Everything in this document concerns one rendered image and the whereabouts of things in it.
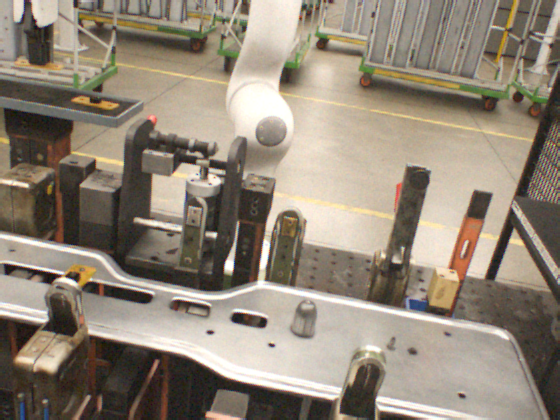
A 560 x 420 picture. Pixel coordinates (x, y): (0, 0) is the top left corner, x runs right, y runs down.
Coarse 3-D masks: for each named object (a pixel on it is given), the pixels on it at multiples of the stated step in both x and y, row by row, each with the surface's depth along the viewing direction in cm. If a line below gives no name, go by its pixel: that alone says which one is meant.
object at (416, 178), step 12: (408, 168) 83; (420, 168) 84; (408, 180) 83; (420, 180) 80; (408, 192) 85; (420, 192) 84; (408, 204) 85; (420, 204) 84; (396, 216) 85; (408, 216) 86; (396, 228) 85; (408, 228) 86; (396, 240) 87; (408, 240) 86; (408, 252) 86; (384, 264) 87
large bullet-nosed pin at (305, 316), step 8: (304, 304) 76; (312, 304) 76; (296, 312) 77; (304, 312) 76; (312, 312) 76; (296, 320) 77; (304, 320) 76; (312, 320) 76; (296, 328) 77; (304, 328) 77; (312, 328) 77; (304, 336) 77
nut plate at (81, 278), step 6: (78, 264) 84; (72, 270) 83; (78, 270) 83; (90, 270) 83; (66, 276) 80; (78, 276) 80; (84, 276) 82; (90, 276) 82; (78, 282) 80; (84, 282) 80
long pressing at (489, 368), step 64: (0, 256) 84; (64, 256) 86; (128, 320) 75; (192, 320) 77; (320, 320) 81; (384, 320) 84; (448, 320) 86; (256, 384) 68; (320, 384) 69; (384, 384) 71; (448, 384) 73; (512, 384) 75
